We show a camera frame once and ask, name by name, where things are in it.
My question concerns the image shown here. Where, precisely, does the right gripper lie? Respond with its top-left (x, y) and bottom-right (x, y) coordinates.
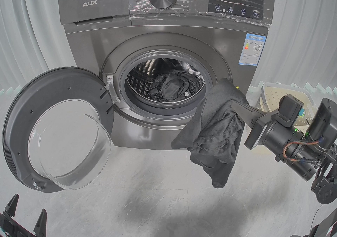
top-left (230, 100), bottom-right (297, 156)

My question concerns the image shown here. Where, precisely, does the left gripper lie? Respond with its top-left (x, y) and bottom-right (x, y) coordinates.
top-left (0, 193), bottom-right (47, 237)

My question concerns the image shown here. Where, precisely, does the black garment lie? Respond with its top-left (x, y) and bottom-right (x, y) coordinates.
top-left (171, 78), bottom-right (249, 189)

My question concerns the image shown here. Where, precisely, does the cream laundry basket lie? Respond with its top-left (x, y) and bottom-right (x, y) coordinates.
top-left (254, 82), bottom-right (317, 155)

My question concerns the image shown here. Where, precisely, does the heap of dark clothes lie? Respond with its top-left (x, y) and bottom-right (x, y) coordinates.
top-left (147, 70), bottom-right (201, 104)

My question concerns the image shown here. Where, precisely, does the grey washing machine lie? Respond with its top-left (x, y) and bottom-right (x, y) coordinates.
top-left (58, 0), bottom-right (276, 153)

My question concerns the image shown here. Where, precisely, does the washing machine door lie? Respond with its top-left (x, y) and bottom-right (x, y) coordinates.
top-left (2, 67), bottom-right (119, 194)

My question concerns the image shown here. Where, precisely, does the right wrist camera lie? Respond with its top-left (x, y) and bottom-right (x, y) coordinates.
top-left (271, 94), bottom-right (304, 127)

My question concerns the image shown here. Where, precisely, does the black cable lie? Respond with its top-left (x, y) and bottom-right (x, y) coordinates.
top-left (311, 202), bottom-right (326, 234)

